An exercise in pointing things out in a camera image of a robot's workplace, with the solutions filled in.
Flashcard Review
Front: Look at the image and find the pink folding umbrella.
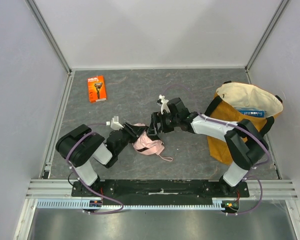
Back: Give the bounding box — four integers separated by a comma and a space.
132, 130, 174, 162

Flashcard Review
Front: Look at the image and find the orange canvas tote bag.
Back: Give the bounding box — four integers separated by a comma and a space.
203, 80, 284, 166

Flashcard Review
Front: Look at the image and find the blue Harry's razor box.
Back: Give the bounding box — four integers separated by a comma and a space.
235, 107, 266, 118

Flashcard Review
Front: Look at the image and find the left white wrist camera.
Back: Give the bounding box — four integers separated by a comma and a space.
106, 116, 124, 131

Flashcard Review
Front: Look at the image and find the purple cable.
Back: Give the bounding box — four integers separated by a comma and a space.
162, 84, 270, 216
65, 123, 125, 216

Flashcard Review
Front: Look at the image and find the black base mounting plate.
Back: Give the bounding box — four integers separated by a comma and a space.
71, 178, 251, 204

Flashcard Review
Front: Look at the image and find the orange Gillette razor box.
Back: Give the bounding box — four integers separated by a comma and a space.
87, 75, 107, 103

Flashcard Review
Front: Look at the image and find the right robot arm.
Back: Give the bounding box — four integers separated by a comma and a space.
146, 95, 269, 188

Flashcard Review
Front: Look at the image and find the white slotted cable duct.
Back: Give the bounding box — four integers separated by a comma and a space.
36, 198, 227, 211

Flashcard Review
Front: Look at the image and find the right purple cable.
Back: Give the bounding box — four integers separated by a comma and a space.
162, 84, 270, 216

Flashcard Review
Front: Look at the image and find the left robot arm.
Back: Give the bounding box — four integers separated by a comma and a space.
55, 123, 148, 187

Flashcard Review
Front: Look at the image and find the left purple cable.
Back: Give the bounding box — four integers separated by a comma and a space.
65, 123, 125, 216

